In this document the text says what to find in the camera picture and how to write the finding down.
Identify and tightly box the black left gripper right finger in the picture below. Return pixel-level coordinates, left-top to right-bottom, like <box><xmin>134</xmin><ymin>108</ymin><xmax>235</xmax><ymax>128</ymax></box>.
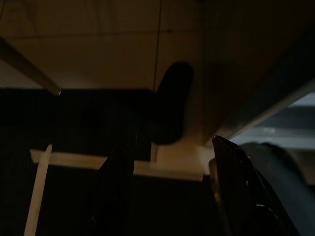
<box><xmin>208</xmin><ymin>134</ymin><xmax>263</xmax><ymax>236</ymax></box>

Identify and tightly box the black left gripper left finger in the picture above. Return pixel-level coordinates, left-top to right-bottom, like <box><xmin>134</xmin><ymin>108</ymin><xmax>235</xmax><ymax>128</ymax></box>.
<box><xmin>91</xmin><ymin>134</ymin><xmax>138</xmax><ymax>236</ymax></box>

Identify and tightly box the grey fridge cabinet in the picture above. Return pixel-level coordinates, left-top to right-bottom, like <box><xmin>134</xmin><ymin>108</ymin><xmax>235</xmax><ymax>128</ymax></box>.
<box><xmin>213</xmin><ymin>23</ymin><xmax>315</xmax><ymax>154</ymax></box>

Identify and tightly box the dark robot leg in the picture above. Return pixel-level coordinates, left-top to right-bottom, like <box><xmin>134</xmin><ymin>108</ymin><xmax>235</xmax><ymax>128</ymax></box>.
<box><xmin>238</xmin><ymin>141</ymin><xmax>315</xmax><ymax>236</ymax></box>

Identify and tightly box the white tape strip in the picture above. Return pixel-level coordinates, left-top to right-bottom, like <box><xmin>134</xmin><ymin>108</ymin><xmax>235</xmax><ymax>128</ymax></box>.
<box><xmin>23</xmin><ymin>144</ymin><xmax>54</xmax><ymax>236</ymax></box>
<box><xmin>29</xmin><ymin>148</ymin><xmax>205</xmax><ymax>183</ymax></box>

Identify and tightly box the black slipper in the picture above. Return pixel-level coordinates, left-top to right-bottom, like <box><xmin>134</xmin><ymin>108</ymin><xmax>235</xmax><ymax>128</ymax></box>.
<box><xmin>150</xmin><ymin>61</ymin><xmax>194</xmax><ymax>146</ymax></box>

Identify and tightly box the wooden dining table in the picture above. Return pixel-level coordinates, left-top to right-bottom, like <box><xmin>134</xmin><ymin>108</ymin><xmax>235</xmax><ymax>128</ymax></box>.
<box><xmin>0</xmin><ymin>36</ymin><xmax>62</xmax><ymax>96</ymax></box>

